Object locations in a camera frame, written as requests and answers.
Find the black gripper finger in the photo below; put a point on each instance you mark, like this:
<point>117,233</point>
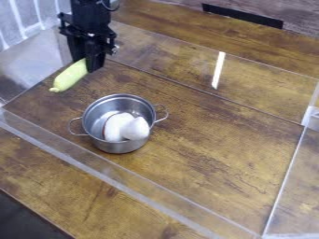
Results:
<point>76,47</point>
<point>93,52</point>

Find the clear acrylic enclosure wall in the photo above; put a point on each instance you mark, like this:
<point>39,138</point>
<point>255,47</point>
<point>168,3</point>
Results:
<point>143,189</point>

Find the small steel pot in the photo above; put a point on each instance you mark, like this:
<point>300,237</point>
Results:
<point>109,105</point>

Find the white mushroom toy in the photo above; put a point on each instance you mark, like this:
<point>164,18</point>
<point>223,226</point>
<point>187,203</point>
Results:
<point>124,127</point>

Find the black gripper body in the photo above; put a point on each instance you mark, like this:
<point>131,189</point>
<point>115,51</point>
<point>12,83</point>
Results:
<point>88,20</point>

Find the black strip on wall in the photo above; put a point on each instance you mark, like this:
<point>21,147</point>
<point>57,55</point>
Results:
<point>244,16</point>

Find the green handled metal spoon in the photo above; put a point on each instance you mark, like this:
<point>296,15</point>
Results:
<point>69,76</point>

